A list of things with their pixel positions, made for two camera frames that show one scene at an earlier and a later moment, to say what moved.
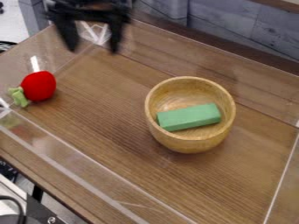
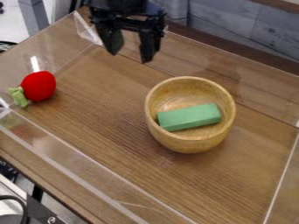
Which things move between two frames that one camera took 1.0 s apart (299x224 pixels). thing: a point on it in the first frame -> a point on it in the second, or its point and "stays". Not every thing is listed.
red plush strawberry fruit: (38, 87) stays
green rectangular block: (190, 117) stays
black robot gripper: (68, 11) -> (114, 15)
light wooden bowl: (182, 93) stays
